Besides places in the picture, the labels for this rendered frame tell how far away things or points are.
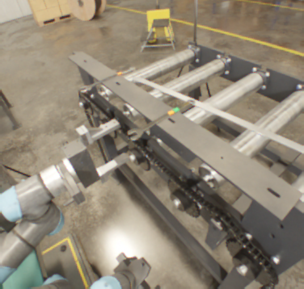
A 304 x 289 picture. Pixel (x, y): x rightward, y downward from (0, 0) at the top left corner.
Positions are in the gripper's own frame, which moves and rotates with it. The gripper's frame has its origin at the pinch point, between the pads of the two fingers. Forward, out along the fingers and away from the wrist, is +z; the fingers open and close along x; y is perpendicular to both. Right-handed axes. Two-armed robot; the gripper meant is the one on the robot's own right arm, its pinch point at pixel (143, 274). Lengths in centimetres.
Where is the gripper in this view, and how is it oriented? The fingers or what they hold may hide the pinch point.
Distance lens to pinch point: 92.1
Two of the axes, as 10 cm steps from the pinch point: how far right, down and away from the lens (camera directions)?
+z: 3.1, 3.9, 8.7
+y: -6.8, 7.3, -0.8
